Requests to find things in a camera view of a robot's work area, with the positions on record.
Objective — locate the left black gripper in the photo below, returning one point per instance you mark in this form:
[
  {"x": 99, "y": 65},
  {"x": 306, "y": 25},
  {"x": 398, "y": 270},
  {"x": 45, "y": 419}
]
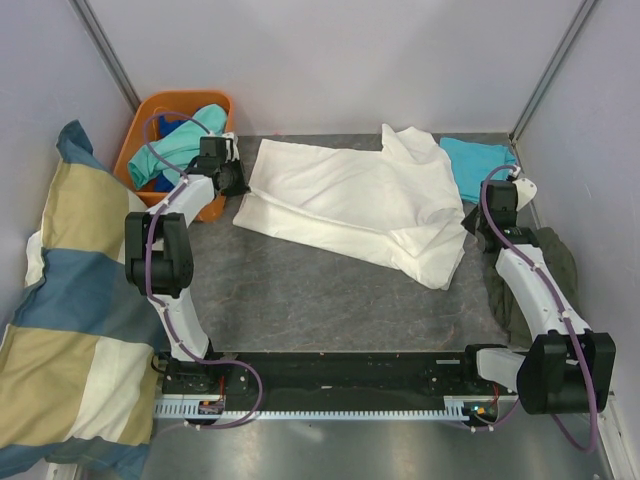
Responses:
[{"x": 241, "y": 187}]

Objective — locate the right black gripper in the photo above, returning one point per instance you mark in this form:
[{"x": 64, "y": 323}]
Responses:
[{"x": 469, "y": 221}]

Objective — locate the white t shirt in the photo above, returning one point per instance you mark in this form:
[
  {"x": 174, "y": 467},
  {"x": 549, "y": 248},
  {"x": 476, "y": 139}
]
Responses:
[{"x": 398, "y": 207}]

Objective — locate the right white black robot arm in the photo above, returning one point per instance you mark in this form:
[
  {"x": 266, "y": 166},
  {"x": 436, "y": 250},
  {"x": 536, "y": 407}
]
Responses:
[{"x": 568, "y": 367}]

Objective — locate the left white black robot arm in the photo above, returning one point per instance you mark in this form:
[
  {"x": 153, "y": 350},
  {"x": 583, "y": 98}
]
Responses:
[{"x": 158, "y": 256}]

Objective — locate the folded turquoise t shirt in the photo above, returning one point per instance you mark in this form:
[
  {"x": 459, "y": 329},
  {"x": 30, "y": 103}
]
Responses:
[{"x": 472, "y": 162}]

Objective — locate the mint green t shirt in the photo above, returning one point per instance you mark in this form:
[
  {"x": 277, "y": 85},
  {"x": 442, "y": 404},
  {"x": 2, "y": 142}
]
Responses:
[{"x": 163, "y": 160}]

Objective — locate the dark blue t shirt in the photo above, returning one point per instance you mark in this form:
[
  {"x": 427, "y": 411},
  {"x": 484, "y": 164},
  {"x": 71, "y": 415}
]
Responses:
[{"x": 165, "y": 127}]

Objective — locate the olive green t shirt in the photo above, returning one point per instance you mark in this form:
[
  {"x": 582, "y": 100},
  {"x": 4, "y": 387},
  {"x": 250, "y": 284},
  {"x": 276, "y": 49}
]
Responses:
[{"x": 502, "y": 303}]

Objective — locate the orange plastic basket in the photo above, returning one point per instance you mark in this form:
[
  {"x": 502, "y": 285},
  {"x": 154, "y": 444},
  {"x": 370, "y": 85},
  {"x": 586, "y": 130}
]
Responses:
[{"x": 176, "y": 104}]

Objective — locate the blue beige checkered pillow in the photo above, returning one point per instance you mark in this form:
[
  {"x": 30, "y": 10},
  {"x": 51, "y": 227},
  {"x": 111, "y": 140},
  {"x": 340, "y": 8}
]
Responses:
[{"x": 77, "y": 384}]

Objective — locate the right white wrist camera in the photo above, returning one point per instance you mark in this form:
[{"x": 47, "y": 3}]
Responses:
[{"x": 526, "y": 189}]

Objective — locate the white slotted cable duct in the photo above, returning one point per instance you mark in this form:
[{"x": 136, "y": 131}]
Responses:
[{"x": 453, "y": 409}]

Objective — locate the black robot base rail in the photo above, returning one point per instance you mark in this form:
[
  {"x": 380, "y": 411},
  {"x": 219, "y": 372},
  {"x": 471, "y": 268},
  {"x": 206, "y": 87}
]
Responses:
[{"x": 357, "y": 380}]

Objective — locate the left aluminium corner post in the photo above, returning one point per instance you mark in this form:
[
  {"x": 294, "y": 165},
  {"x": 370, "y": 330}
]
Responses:
[{"x": 104, "y": 47}]

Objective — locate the aluminium corner post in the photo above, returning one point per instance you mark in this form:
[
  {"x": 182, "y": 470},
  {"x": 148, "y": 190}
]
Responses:
[
  {"x": 559, "y": 56},
  {"x": 104, "y": 47}
]

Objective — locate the right aluminium corner post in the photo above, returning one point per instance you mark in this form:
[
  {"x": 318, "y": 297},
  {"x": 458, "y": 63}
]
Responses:
[{"x": 559, "y": 56}]

